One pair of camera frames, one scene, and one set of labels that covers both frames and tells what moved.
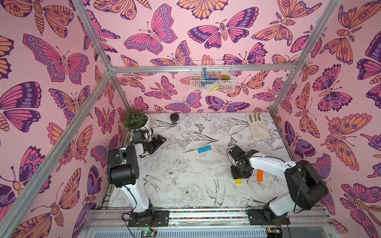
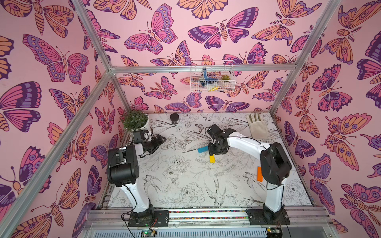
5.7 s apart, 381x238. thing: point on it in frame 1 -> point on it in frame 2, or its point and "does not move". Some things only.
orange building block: [260, 175] does not move
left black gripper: [157, 145] does not move
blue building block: [204, 148] does not move
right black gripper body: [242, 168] -> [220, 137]
